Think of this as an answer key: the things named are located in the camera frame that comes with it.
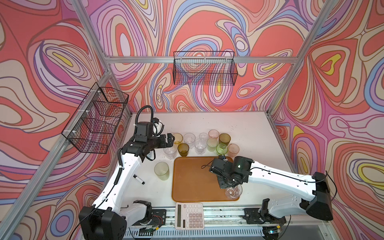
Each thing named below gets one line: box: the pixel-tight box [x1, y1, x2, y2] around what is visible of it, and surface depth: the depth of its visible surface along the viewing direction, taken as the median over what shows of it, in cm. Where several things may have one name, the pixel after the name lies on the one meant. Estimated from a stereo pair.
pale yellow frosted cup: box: [154, 161, 170, 181], surface depth 82 cm
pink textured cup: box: [227, 143, 240, 159], surface depth 95 cm
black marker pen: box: [133, 174, 146, 185], surface depth 86 cm
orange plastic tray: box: [171, 156, 240, 202], surface depth 84 cm
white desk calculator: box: [175, 202, 205, 230], surface depth 74 cm
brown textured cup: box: [218, 133, 231, 147], surface depth 96 cm
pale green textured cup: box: [206, 138, 219, 152], surface depth 98 cm
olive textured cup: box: [177, 142, 190, 157], surface depth 95 cm
